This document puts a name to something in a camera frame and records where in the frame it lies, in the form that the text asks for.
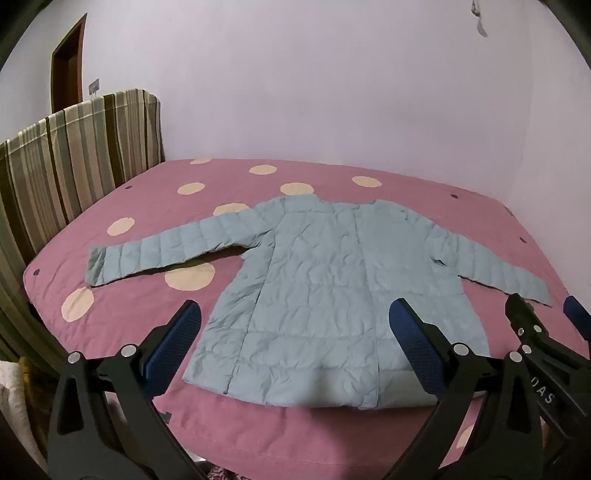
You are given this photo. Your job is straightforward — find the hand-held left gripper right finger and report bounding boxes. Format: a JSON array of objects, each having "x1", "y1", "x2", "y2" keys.
[{"x1": 383, "y1": 298, "x2": 546, "y2": 480}]

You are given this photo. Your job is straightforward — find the white fuzzy cloth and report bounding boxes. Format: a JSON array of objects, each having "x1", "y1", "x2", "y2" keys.
[{"x1": 0, "y1": 360, "x2": 25, "y2": 462}]

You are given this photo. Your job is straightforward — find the bed with pink dotted sheet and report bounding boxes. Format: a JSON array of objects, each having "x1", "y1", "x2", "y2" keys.
[{"x1": 23, "y1": 158, "x2": 591, "y2": 480}]

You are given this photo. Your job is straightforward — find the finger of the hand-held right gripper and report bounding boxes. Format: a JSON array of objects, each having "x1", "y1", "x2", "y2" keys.
[
  {"x1": 564, "y1": 296, "x2": 591, "y2": 344},
  {"x1": 505, "y1": 292, "x2": 591, "y2": 384}
]

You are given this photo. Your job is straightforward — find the brown wooden door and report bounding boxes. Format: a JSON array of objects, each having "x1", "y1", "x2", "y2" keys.
[{"x1": 50, "y1": 13, "x2": 88, "y2": 114}]

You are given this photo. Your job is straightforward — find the grey wall hook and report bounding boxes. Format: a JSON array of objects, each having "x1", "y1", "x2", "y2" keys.
[{"x1": 470, "y1": 0, "x2": 490, "y2": 38}]

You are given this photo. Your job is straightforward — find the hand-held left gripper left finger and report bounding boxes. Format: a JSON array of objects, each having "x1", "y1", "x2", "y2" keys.
[{"x1": 48, "y1": 300, "x2": 206, "y2": 480}]

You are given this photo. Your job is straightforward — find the striped upright mattress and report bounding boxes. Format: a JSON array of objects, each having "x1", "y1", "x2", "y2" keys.
[{"x1": 0, "y1": 89, "x2": 166, "y2": 365}]

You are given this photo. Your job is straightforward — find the light blue puffer jacket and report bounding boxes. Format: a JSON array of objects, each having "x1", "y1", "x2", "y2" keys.
[{"x1": 84, "y1": 196, "x2": 553, "y2": 411}]

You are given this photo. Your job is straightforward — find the patterned cloth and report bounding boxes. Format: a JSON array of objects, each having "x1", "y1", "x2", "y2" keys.
[{"x1": 205, "y1": 464, "x2": 241, "y2": 480}]

